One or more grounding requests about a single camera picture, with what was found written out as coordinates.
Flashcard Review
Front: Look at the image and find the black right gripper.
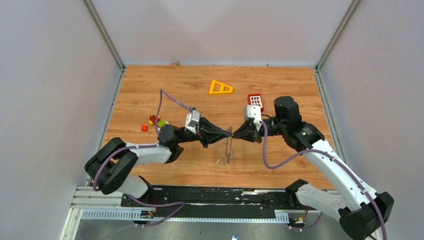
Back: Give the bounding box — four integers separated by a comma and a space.
232, 118, 286, 144

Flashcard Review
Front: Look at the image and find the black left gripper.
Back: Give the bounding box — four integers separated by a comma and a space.
178, 115, 233, 149

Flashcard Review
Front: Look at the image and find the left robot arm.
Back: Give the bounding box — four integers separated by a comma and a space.
84, 117, 232, 207

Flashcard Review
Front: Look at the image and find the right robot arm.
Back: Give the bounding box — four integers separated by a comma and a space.
233, 96, 394, 240

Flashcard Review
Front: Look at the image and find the red toy window block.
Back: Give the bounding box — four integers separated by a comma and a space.
247, 93, 264, 113

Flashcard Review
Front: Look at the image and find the toy brick car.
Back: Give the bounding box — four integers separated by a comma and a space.
148, 115, 169, 128

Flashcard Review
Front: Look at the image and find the orange cube block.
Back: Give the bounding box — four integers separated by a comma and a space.
141, 125, 149, 132

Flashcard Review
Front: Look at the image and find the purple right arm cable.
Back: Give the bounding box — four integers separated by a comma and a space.
261, 120, 388, 240

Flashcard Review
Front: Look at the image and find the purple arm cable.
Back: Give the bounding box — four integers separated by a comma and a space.
76, 88, 196, 240
261, 120, 388, 240

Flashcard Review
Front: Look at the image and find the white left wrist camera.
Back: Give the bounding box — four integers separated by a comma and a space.
184, 109, 201, 134

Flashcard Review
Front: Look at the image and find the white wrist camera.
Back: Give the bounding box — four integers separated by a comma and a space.
243, 105, 262, 131
184, 109, 201, 134

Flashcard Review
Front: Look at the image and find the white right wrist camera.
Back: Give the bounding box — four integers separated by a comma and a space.
243, 105, 262, 131

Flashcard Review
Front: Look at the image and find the yellow triangular toy frame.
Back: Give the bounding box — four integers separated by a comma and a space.
208, 80, 234, 95

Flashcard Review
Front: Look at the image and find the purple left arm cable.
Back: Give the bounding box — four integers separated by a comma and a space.
76, 88, 196, 240

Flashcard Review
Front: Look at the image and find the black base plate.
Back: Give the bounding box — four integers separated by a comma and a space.
139, 185, 319, 221

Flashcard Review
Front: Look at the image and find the white slotted cable duct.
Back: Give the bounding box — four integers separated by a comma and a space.
81, 208, 290, 224

